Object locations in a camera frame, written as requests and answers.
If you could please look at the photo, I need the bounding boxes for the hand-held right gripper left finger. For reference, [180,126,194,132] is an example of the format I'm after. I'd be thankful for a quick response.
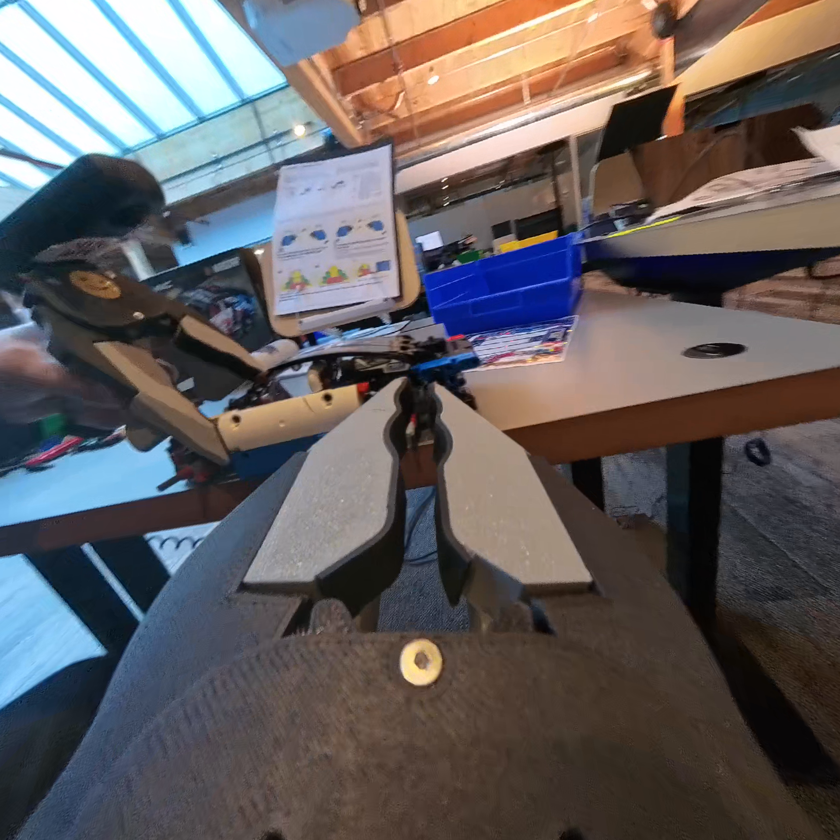
[241,377,411,618]

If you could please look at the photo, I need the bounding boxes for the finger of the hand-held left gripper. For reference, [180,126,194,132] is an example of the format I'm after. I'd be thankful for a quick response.
[97,340,232,467]
[172,312,269,403]

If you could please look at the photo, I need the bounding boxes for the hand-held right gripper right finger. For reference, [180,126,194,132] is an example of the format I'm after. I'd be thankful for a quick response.
[430,387,595,624]

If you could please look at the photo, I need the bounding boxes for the toy brick race car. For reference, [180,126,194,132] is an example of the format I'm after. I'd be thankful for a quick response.
[157,333,481,490]

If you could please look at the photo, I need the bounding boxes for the white desk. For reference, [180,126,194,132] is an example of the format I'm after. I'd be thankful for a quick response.
[579,174,840,293]
[0,287,840,559]

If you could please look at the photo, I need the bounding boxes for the black desk leg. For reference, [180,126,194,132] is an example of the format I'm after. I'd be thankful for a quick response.
[23,535,173,664]
[665,436,727,634]

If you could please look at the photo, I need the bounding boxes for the person's left hand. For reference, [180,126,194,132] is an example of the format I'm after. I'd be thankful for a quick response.
[0,338,86,431]

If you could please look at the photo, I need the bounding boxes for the open instruction booklet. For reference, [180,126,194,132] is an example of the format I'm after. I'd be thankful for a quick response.
[252,338,301,370]

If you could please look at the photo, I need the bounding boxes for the black toy car box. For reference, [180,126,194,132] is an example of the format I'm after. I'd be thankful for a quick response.
[140,251,275,358]

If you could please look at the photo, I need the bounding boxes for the pile of small toy bricks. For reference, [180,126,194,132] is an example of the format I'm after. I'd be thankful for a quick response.
[0,425,127,472]

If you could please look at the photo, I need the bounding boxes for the printed instruction sheet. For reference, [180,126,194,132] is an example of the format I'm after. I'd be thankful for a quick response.
[271,143,403,317]

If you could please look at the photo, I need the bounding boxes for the colourful sticker sheet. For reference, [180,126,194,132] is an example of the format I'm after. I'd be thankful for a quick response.
[468,316,580,366]

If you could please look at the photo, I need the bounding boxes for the blue plastic bin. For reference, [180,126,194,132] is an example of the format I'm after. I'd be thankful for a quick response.
[422,231,586,337]

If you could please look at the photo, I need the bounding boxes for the yellow plastic bin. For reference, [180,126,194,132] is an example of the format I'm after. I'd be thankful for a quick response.
[500,231,560,255]

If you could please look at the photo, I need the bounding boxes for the loose paper sheets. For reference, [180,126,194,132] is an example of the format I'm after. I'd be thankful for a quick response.
[646,125,840,224]

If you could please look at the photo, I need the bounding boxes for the black board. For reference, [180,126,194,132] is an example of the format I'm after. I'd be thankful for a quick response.
[594,82,680,161]

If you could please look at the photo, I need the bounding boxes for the coiled black cable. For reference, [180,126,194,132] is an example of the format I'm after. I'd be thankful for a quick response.
[147,530,212,560]

